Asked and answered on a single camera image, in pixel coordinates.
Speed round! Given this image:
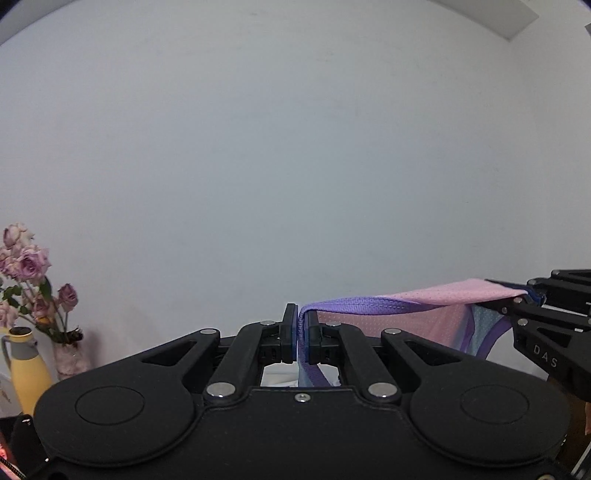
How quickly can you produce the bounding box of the pink rose bouquet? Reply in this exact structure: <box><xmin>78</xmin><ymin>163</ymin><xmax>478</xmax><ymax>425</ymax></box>
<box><xmin>0</xmin><ymin>223</ymin><xmax>79</xmax><ymax>344</ymax></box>

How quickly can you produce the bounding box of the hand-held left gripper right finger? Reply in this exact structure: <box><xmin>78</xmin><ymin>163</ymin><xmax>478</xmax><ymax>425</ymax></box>
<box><xmin>307</xmin><ymin>311</ymin><xmax>467</xmax><ymax>400</ymax></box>

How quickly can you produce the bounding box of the pink purple blue garment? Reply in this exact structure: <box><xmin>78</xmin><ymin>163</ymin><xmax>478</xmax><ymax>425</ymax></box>
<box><xmin>298</xmin><ymin>278</ymin><xmax>531</xmax><ymax>388</ymax></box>

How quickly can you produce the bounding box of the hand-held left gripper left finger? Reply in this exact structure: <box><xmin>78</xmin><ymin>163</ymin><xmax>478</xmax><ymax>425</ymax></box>
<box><xmin>139</xmin><ymin>303</ymin><xmax>298</xmax><ymax>400</ymax></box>

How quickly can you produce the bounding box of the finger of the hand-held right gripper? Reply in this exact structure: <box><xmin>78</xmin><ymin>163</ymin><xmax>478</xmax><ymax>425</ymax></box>
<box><xmin>484</xmin><ymin>269</ymin><xmax>591</xmax><ymax>309</ymax></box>
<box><xmin>473</xmin><ymin>295</ymin><xmax>591</xmax><ymax>403</ymax></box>

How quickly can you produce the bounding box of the yellow bottle with grey cap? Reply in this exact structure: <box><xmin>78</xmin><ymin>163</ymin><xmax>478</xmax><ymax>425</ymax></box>
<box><xmin>1</xmin><ymin>327</ymin><xmax>54</xmax><ymax>416</ymax></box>

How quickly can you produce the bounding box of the glass vase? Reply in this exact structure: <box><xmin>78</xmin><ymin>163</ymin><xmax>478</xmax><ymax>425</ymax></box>
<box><xmin>52</xmin><ymin>329</ymin><xmax>92</xmax><ymax>381</ymax></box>

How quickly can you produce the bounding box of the black object with red light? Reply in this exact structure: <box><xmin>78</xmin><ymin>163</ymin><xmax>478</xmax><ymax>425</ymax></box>
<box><xmin>0</xmin><ymin>414</ymin><xmax>49</xmax><ymax>480</ymax></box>

